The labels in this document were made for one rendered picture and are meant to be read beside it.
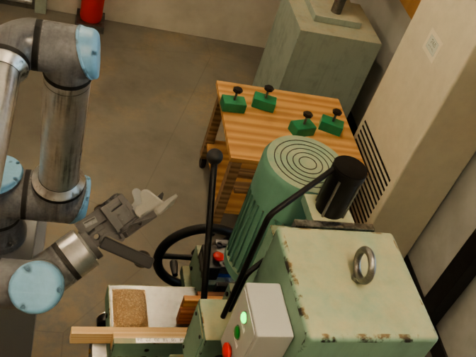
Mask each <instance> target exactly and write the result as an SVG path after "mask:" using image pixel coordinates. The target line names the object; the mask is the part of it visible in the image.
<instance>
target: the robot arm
mask: <svg viewBox="0 0 476 357"><path fill-rule="evenodd" d="M100 63H101V41H100V35H99V33H98V31H97V30H96V29H94V28H90V27H86V26H83V25H74V24H69V23H61V22H56V21H48V20H43V19H37V18H19V19H16V20H12V21H9V22H6V23H3V24H1V25H0V256H2V255H5V254H9V253H11V252H13V251H15V250H17V249H18V248H19V247H20V246H21V245H22V244H23V243H24V241H25V240H26V236H27V224H26V221H25V220H34V221H42V222H58V223H66V224H69V225H70V224H74V225H75V227H76V228H77V229H78V234H76V232H75V231H74V230H71V231H70V232H68V233H67V234H65V235H64V236H63V237H61V238H60V239H58V240H57V241H56V242H55V243H54V244H52V245H50V246H49V247H48V248H46V249H45V250H43V251H42V252H40V253H39V254H38V255H37V256H35V257H33V258H32V259H31V260H23V259H5V258H0V309H1V310H20V311H21V312H24V313H27V314H32V315H37V314H41V313H44V312H47V311H49V310H51V309H52V308H53V307H55V306H56V305H57V303H58V302H59V301H60V300H61V298H62V296H63V294H64V291H65V290H66V289H67V288H69V287H70V286H71V285H73V284H75V283H76V282H77V281H78V280H80V279H81V278H83V277H84V276H85V275H86V274H87V273H89V272H90V271H92V270H94V269H95V268H96V267H97V266H98V265H99V263H98V262H97V260H96V259H100V258H101V257H103V254H102V253H101V251H100V250H99V249H98V247H100V248H101V249H103V250H106V251H108V252H110V253H112V254H115V255H117V256H119V257H122V258H124V259H127V260H128V261H131V262H133V263H134V264H135V265H136V267H138V268H148V269H150V268H151V267H152V264H153V263H154V258H152V257H151V256H150V255H149V253H148V252H147V251H144V250H141V251H138V250H136V249H133V248H131V247H129V246H126V245H124V244H121V243H120V242H117V241H115V240H113V239H111V238H108V237H107V236H109V237H112V238H114V239H117V240H118V241H121V242H123V241H124V239H125V238H127V237H129V236H130V235H132V234H134V233H135V232H136V231H138V230H139V229H140V228H141V227H143V226H145V225H146V224H147V223H149V222H151V221H152V220H153V219H154V218H156V217H157V216H159V215H160V214H162V213H163V212H164V211H165V210H167V209H168V208H170V207H171V206H172V205H173V204H174V203H175V201H176V199H177V197H178V195H177V194H175V195H173V196H172V197H170V198H168V199H167V200H165V201H163V200H162V198H163V195H164V194H163V192H161V193H160V194H159V195H155V194H153V192H151V191H150V190H148V189H144V190H142V191H141V190H140V189H138V188H134V189H133V190H132V196H133V199H134V202H133V204H132V205H131V204H130V202H129V201H128V200H126V198H125V196H124V195H123V194H122V193H115V194H114V195H112V196H111V197H110V198H109V199H108V200H105V201H104V202H103V203H101V204H98V205H97V206H96V207H95V208H94V211H93V212H92V213H90V214H89V215H87V216H86V212H87V209H88V205H89V197H90V192H91V178H90V177H89V176H86V175H84V172H83V171H82V170H81V168H80V165H81V154H82V149H83V143H84V132H85V126H86V116H87V110H88V104H89V93H90V87H91V81H92V80H94V79H97V78H99V73H100ZM30 70H32V71H37V72H42V75H43V88H42V119H41V136H40V164H39V165H38V166H37V167H36V168H35V170H31V169H23V166H22V165H21V164H20V162H19V161H18V160H17V159H15V158H13V157H10V156H8V155H7V151H8V147H9V140H10V135H11V128H12V123H13V116H14V112H15V107H16V100H17V95H18V88H19V84H20V82H22V81H24V80H25V79H26V78H27V77H28V74H29V71H30ZM95 209H96V210H95ZM95 234H98V238H97V239H94V235H95Z"/></svg>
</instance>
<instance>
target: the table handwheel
mask: <svg viewBox="0 0 476 357"><path fill-rule="evenodd" d="M205 230H206V224H198V225H191V226H188V227H184V228H182V229H179V230H177V231H175V232H173V233H172V234H170V235H169V236H168V237H166V238H165V239H164V240H163V241H162V242H161V243H160V244H159V246H158V247H157V248H156V250H155V253H154V256H153V258H154V263H153V267H154V270H155V272H156V274H157V275H158V276H159V277H160V278H161V279H162V280H163V281H164V282H165V283H167V284H169V285H172V286H179V287H182V286H181V279H180V278H176V277H174V276H172V275H170V274H169V273H167V272H166V270H165V269H164V267H163V264H162V259H180V260H189V261H191V259H192V256H193V253H194V251H195V249H194V250H193V251H192V252H191V254H167V253H165V252H166V251H167V249H168V248H169V247H170V246H172V245H173V244H175V243H176V242H177V241H179V240H181V239H184V238H186V237H189V236H192V235H196V234H205ZM232 230H233V228H231V227H228V226H225V225H219V224H213V226H212V233H213V234H221V235H225V236H226V237H224V238H223V239H226V240H229V239H230V236H231V234H232Z"/></svg>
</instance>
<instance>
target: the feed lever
mask: <svg viewBox="0 0 476 357"><path fill-rule="evenodd" d="M206 158H207V161H208V162H209V163H210V182H209V193H208V211H207V220H206V230H205V248H204V258H203V276H202V285H201V295H200V298H201V299H207V298H208V281H209V272H210V253H211V244H212V234H213V216H214V206H215V188H216V178H217V165H218V164H219V163H220V162H221V161H222V159H223V154H222V152H221V151H220V150H219V149H216V148H213V149H210V150H209V151H208V153H207V155H206Z"/></svg>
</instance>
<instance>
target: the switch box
mask: <svg viewBox="0 0 476 357"><path fill-rule="evenodd" d="M244 311H246V312H247V315H248V320H247V323H246V324H244V329H245V332H244V333H243V330H242V323H241V319H240V317H241V314H242V313H243V312H244ZM237 325H239V326H240V327H241V338H240V340H237V345H238V347H237V349H236V345H235V341H234V334H233V332H234V328H235V327H236V326H237ZM293 337H294V334H293V329H292V327H291V323H290V318H289V316H288V311H287V307H286V305H285V300H284V297H283V292H282V289H281V285H280V284H278V283H246V284H245V286H244V288H243V291H242V293H241V295H240V297H239V299H238V302H237V304H236V306H235V309H234V311H233V313H232V316H231V317H230V320H229V322H228V324H227V327H226V329H225V332H224V334H223V335H222V338H221V344H222V347H223V345H224V343H225V342H229V344H230V346H231V347H232V356H231V357H283V355H284V353H285V352H286V350H287V348H288V347H289V345H290V343H291V341H292V340H293Z"/></svg>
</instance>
